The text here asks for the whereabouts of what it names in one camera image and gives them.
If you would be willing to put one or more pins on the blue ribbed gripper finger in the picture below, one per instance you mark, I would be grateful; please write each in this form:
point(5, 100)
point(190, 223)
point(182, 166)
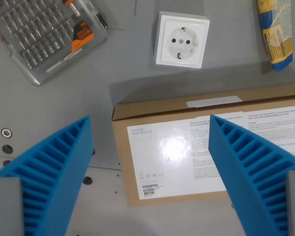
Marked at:
point(51, 167)
point(250, 167)

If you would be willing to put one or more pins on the silver torx screw head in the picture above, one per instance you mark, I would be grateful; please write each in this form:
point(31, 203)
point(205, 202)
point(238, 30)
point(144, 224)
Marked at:
point(7, 133)

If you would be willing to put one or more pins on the brown cardboard Kinect box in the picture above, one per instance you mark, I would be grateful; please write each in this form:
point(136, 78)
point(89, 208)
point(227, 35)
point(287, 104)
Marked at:
point(172, 147)

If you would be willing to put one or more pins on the clear screwdriver bit set case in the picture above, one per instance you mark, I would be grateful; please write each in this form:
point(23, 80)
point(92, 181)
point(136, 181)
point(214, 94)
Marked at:
point(39, 37)

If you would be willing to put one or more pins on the blue and yellow bag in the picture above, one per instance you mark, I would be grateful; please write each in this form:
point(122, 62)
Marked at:
point(276, 29)

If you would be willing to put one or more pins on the white wall socket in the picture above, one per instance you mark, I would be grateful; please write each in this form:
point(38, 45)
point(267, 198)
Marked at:
point(182, 40)

